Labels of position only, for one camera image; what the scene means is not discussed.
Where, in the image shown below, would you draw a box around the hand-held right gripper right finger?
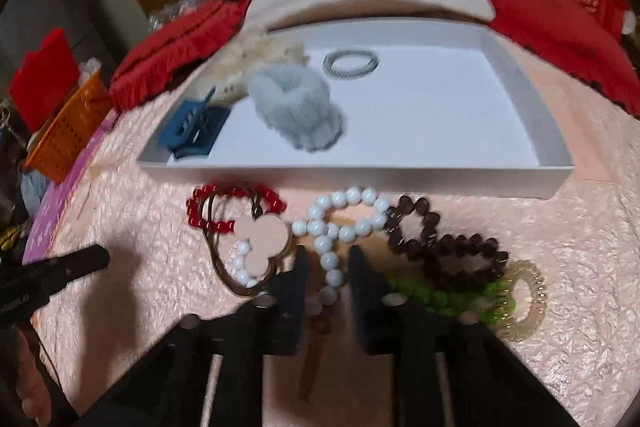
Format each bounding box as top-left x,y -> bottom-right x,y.
349,246 -> 581,427

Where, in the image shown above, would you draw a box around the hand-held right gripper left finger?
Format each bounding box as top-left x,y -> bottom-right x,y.
92,246 -> 310,427

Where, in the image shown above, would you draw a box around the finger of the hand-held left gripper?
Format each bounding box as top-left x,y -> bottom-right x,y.
0,244 -> 111,295

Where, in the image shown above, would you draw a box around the white bead bracelet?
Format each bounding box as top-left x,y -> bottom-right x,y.
225,186 -> 392,308

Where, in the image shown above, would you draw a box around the dark brown bead bracelet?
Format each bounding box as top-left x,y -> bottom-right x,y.
385,196 -> 510,290

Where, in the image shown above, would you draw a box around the green bead bracelet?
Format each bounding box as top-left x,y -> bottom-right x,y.
385,274 -> 518,325

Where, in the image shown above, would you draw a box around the red bead bracelet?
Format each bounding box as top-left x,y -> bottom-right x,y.
186,184 -> 287,233

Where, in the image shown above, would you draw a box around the clear spiral hair tie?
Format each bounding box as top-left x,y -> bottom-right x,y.
492,259 -> 548,342

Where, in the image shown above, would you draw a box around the white cardboard box tray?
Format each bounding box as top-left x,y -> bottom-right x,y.
136,18 -> 575,200

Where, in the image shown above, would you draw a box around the person's left hand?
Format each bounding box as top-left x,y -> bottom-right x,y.
14,324 -> 56,425

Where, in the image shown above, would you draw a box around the purple flowered sheet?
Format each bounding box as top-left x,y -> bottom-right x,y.
22,109 -> 121,265

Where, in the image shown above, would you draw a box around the blue-grey cloth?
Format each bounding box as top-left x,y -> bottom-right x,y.
20,169 -> 48,212

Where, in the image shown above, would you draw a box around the orange plastic basket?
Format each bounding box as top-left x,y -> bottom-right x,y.
24,69 -> 113,184

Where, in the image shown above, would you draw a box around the grey fluffy scrunchie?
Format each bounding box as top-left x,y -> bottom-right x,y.
247,66 -> 347,152

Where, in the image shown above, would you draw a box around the blue hair claw clip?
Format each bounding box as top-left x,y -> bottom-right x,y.
157,88 -> 232,160

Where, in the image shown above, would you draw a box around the red box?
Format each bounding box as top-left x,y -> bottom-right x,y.
9,28 -> 81,132

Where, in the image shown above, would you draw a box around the cream fluffy scrunchie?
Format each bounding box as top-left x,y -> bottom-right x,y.
207,34 -> 307,105

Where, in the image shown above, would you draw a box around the red ruffled pillow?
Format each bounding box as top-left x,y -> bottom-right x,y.
480,0 -> 640,115
109,0 -> 256,110

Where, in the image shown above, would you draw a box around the clear plastic bags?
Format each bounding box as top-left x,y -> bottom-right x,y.
150,0 -> 196,25

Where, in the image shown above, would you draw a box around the red shopping bag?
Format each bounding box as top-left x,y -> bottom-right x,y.
557,0 -> 628,38

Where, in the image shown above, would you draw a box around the silver mesh bracelet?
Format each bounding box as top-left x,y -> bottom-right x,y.
322,48 -> 381,80

